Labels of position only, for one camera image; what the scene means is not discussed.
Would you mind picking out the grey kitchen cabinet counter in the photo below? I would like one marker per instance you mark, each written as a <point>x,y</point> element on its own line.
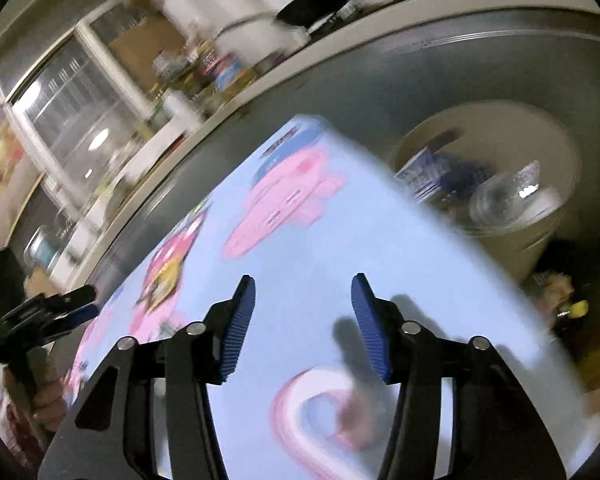
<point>375,80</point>

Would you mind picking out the black frying pan near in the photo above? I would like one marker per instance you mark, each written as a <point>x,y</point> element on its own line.
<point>305,13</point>

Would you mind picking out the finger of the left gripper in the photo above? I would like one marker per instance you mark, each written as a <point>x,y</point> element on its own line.
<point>76,298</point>
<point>68,322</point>

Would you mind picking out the cooking oil bottle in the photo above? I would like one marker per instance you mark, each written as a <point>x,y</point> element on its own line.
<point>224,69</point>

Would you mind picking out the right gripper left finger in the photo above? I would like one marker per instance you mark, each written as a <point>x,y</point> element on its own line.
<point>109,430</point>

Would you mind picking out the kitchen window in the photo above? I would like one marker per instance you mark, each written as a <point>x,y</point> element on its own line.
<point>81,114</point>

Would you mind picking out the beige trash bin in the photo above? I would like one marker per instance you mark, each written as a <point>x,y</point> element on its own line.
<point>506,136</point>

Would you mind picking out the clear plastic bottle green label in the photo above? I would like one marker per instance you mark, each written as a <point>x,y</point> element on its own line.
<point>513,201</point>

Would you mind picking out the left hand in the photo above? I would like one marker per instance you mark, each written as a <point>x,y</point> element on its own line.
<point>47,409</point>

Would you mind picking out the light blue cartoon tablecloth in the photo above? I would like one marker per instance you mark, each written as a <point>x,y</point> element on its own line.
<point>302,215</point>

